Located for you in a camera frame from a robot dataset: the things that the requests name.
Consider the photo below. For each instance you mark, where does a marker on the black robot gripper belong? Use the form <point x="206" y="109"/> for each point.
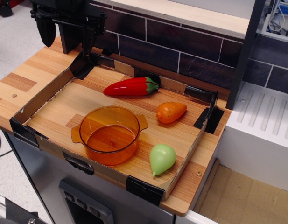
<point x="76" y="13"/>

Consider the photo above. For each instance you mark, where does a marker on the white toy sink drainboard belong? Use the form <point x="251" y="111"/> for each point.
<point x="255" y="140"/>

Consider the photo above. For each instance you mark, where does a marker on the cardboard fence with black tape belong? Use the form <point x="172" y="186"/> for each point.
<point x="46" y="121"/>

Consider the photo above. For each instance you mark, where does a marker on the red toy chili pepper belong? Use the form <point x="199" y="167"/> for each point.
<point x="140" y="86"/>

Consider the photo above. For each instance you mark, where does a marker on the grey toy oven front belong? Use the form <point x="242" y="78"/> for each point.
<point x="82" y="208"/>

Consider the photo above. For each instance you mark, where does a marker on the dark grey right post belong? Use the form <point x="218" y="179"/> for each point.
<point x="248" y="43"/>

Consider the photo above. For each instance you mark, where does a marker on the orange transparent plastic pot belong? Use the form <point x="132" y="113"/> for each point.
<point x="110" y="134"/>

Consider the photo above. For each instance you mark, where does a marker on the green toy pear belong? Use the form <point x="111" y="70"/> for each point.
<point x="162" y="157"/>

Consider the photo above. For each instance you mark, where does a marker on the dark grey vertical post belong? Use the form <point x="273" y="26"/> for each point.
<point x="71" y="37"/>

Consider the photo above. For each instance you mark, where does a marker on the orange toy carrot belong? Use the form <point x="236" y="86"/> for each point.
<point x="170" y="111"/>

